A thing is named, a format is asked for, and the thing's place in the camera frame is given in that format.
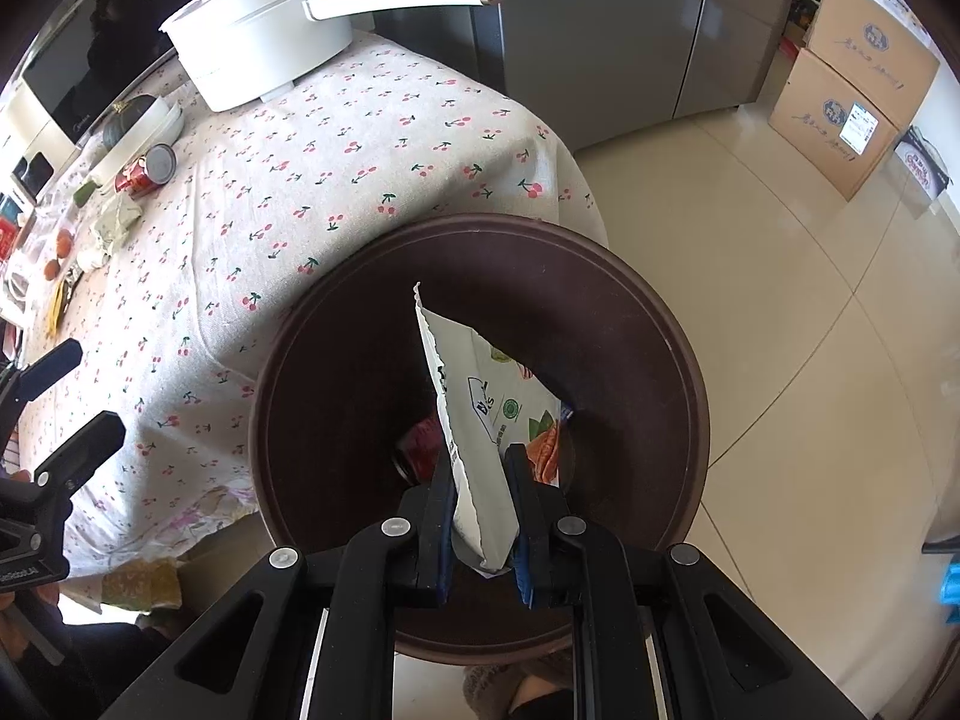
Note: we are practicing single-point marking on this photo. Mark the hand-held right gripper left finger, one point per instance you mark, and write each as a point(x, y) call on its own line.
point(446, 517)

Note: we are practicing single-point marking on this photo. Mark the printed white bag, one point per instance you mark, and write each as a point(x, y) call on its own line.
point(922, 165)

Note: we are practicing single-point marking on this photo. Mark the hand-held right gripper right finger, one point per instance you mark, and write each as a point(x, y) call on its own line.
point(521, 525)

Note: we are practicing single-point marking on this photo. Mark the silver foil wrapper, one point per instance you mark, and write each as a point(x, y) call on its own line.
point(73, 277)

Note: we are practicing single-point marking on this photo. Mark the red cartoon drink can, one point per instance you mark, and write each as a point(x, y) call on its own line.
point(139, 178)
point(421, 442)

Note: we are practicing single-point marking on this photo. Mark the white electric cooking pot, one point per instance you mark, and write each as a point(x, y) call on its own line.
point(247, 37)

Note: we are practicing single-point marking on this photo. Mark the dark green squash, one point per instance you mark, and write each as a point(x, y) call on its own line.
point(124, 120)

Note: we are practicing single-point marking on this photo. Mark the grey fuzzy slipper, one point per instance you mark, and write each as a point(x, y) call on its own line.
point(487, 682)

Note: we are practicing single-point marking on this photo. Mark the glass pitcher with wooden lid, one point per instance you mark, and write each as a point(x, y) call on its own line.
point(19, 289)

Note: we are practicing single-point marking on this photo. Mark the yellow wrapper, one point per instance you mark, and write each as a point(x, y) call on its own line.
point(56, 307)

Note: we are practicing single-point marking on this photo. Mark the brown round trash bin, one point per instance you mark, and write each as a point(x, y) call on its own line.
point(337, 360)

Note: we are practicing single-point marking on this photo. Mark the white snack pouch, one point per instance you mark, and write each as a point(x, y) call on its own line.
point(472, 450)

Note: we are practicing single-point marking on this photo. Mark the black microwave oven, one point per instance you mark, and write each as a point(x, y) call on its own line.
point(82, 67)

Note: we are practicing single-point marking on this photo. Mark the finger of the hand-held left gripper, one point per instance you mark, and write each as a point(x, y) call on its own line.
point(52, 367)
point(82, 446)

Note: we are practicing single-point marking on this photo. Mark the cherry print tablecloth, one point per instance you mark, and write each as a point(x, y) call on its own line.
point(300, 187)

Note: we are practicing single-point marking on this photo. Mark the grey refrigerator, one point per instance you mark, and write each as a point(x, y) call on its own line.
point(600, 30)

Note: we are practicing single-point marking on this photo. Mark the white air fryer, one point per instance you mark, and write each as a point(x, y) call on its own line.
point(34, 165)

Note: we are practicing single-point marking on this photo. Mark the blue object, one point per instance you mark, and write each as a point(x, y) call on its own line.
point(949, 585)

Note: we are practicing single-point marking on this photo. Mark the brown eggs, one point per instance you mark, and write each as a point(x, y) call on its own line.
point(64, 241)

